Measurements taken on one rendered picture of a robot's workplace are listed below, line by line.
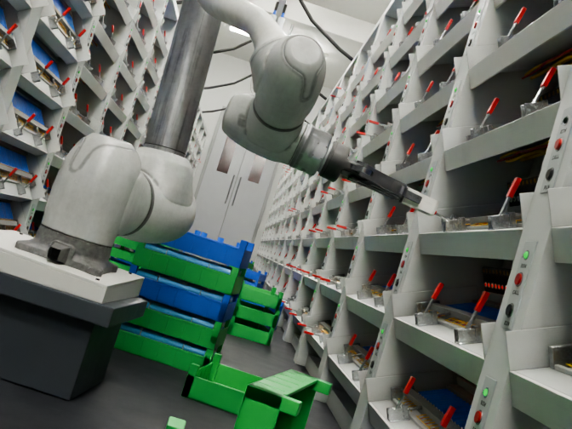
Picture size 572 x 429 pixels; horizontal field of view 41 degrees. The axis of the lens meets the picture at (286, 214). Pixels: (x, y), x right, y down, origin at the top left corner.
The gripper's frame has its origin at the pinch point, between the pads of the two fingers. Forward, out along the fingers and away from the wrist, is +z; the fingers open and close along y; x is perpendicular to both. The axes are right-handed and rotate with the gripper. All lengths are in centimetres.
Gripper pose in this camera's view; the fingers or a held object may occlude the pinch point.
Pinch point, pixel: (419, 201)
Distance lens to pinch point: 152.5
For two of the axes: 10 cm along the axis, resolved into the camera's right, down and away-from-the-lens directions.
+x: 4.2, -9.1, 0.6
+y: 0.7, -0.4, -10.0
